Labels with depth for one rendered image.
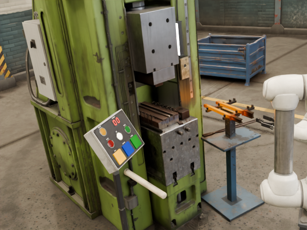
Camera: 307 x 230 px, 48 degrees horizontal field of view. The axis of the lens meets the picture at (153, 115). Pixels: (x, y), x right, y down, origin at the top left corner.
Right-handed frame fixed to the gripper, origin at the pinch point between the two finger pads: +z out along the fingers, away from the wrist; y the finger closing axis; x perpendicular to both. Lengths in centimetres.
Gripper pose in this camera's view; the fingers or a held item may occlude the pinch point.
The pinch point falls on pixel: (262, 119)
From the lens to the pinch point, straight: 266.0
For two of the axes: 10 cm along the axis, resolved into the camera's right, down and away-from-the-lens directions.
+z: -5.2, -2.8, 8.1
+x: -1.0, -9.2, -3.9
